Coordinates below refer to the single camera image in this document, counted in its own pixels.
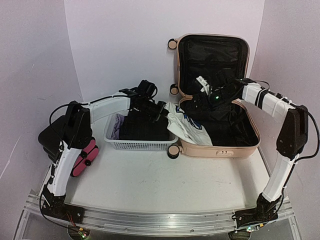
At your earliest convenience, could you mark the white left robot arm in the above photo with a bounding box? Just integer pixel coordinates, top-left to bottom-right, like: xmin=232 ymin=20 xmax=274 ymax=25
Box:
xmin=38 ymin=80 xmax=168 ymax=219

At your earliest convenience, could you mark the white perforated plastic basket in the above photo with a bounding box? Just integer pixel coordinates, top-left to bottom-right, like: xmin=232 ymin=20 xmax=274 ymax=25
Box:
xmin=103 ymin=113 xmax=179 ymax=151

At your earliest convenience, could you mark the beige hard-shell suitcase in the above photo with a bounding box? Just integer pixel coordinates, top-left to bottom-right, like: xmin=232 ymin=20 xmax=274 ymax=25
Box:
xmin=167 ymin=34 xmax=261 ymax=159

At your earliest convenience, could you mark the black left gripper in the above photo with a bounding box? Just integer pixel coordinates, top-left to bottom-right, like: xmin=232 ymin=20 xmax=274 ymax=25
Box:
xmin=136 ymin=98 xmax=174 ymax=124

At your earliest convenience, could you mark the black pink drawer organizer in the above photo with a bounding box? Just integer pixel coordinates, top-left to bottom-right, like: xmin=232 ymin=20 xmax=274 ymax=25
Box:
xmin=38 ymin=115 xmax=99 ymax=177

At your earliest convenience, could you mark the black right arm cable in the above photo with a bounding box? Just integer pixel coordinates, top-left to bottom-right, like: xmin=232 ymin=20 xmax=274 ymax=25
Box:
xmin=257 ymin=79 xmax=320 ymax=160

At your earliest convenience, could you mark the black garment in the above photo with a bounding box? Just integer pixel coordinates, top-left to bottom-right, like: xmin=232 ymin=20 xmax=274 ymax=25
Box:
xmin=119 ymin=109 xmax=171 ymax=141

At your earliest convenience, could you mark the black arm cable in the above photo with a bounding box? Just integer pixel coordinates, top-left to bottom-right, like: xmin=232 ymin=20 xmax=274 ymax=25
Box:
xmin=49 ymin=102 xmax=91 ymax=126
xmin=257 ymin=79 xmax=320 ymax=160

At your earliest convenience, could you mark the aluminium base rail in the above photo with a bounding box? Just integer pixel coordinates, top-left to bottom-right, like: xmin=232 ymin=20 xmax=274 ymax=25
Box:
xmin=20 ymin=193 xmax=301 ymax=238

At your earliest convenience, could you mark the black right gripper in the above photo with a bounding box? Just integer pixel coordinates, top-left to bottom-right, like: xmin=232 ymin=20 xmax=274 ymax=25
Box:
xmin=185 ymin=87 xmax=238 ymax=112

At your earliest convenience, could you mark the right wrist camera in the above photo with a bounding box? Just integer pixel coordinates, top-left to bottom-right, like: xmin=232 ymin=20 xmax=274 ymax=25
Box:
xmin=196 ymin=75 xmax=212 ymax=96

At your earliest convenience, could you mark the purple shirt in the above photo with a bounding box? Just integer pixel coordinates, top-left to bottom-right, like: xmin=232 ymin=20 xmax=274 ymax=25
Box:
xmin=109 ymin=113 xmax=125 ymax=140

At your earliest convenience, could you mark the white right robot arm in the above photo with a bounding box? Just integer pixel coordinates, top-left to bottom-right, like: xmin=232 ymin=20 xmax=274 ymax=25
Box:
xmin=195 ymin=68 xmax=310 ymax=222

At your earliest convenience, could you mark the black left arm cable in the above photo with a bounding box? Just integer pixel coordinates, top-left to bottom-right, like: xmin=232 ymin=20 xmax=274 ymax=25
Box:
xmin=49 ymin=102 xmax=91 ymax=126

